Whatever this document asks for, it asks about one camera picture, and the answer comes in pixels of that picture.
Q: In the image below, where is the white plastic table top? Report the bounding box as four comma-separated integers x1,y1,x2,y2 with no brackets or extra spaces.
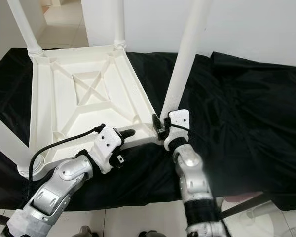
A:
28,44,163,179

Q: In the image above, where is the white plastic table leg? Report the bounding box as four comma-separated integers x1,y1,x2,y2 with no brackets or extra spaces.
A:
112,0,127,50
7,0,43,56
160,0,213,124
0,111,43,179

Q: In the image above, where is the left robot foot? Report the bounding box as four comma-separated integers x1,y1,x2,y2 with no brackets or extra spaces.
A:
79,226,95,237

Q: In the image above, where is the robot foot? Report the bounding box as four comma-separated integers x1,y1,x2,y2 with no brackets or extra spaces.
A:
138,230,164,237
79,226,95,237

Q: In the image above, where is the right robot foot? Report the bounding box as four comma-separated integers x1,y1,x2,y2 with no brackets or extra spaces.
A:
138,230,164,237

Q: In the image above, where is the black table cloth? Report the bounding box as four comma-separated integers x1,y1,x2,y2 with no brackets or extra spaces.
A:
0,47,296,212

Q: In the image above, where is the pink cushion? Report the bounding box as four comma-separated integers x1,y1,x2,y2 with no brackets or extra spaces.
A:
221,195,256,204

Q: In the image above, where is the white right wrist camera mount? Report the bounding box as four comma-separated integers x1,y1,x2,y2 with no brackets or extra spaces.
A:
163,109,191,151

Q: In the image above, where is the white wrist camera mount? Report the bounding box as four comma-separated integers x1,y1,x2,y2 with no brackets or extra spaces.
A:
91,124,123,175
163,109,191,151

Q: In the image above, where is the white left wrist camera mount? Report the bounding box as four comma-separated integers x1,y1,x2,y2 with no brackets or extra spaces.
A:
91,124,123,175

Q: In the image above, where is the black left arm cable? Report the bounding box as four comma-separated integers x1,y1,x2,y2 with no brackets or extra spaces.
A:
27,124,106,200

